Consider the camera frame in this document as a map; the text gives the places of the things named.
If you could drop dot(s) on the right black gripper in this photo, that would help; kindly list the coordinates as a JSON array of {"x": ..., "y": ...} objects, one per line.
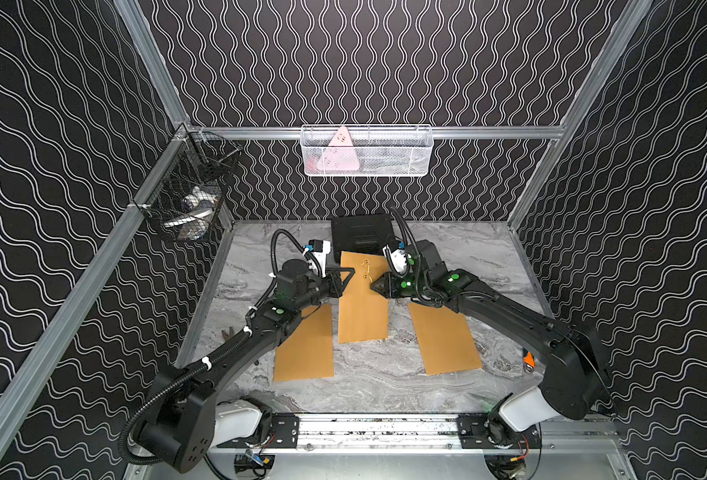
[{"x": 386, "y": 287}]

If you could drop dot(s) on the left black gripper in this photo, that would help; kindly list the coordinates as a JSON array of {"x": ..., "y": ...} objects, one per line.
[{"x": 333, "y": 282}]

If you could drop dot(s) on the brown file bag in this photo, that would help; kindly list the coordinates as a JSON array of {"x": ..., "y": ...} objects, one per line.
[
  {"x": 363, "y": 313},
  {"x": 445, "y": 340},
  {"x": 308, "y": 353}
]

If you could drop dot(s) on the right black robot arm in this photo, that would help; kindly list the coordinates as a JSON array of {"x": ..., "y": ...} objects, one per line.
[{"x": 576, "y": 376}]

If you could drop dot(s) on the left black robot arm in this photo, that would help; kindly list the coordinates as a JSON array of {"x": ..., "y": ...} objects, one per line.
[{"x": 176, "y": 425}]

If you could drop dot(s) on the black plastic tool case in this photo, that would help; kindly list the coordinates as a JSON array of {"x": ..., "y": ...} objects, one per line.
[{"x": 364, "y": 234}]

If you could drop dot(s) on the pink triangular sheet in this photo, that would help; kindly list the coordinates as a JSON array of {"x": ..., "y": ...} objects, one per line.
[{"x": 339, "y": 157}]

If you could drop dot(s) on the silver object in black basket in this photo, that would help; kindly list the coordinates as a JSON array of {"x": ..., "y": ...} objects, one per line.
[{"x": 199, "y": 208}]

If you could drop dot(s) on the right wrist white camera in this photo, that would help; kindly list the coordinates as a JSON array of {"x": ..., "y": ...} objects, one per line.
[{"x": 397, "y": 259}]

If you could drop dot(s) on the white wire mesh basket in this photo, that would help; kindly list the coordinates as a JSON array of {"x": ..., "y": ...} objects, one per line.
[{"x": 385, "y": 150}]

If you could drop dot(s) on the yellow handled pliers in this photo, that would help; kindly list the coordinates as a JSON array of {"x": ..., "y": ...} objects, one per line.
[{"x": 230, "y": 333}]

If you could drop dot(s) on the orange handled adjustable wrench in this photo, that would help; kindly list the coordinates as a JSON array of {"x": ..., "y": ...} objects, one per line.
[{"x": 529, "y": 362}]

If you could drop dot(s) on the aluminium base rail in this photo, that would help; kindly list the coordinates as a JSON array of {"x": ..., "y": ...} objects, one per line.
[{"x": 239, "y": 429}]

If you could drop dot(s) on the black wire mesh basket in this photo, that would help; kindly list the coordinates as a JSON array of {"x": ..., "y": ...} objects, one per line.
[{"x": 206, "y": 159}]

